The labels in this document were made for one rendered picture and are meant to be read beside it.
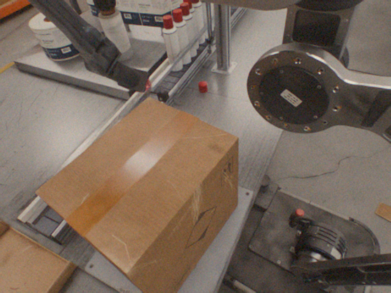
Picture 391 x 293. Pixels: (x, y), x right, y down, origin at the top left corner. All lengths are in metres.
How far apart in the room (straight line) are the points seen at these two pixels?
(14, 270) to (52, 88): 0.77
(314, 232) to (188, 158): 0.83
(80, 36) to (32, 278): 0.60
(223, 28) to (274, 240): 0.92
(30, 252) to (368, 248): 1.27
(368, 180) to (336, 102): 1.42
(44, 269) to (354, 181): 1.65
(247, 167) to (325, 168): 1.15
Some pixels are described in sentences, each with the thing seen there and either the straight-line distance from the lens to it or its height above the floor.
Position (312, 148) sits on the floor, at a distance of 2.03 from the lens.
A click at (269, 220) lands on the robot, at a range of 1.40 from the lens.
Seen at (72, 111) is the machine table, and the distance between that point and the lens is 1.20.
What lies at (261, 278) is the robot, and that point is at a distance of 1.32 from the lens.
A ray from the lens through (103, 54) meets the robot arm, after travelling 0.79.
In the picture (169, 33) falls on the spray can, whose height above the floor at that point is 1.04.
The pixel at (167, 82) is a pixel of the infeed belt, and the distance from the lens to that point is 1.09.
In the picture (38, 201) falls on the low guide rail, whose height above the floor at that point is 0.91.
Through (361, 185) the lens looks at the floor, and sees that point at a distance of 1.94.
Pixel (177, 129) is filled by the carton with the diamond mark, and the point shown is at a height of 1.12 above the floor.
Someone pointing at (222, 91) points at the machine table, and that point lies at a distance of 1.09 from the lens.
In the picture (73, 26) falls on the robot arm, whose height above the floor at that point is 1.24.
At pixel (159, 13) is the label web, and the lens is 1.35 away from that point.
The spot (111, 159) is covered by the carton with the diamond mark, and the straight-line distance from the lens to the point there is 0.55.
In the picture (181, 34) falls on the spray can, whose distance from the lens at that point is 1.10.
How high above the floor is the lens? 1.51
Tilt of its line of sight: 49 degrees down
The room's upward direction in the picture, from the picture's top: 10 degrees counter-clockwise
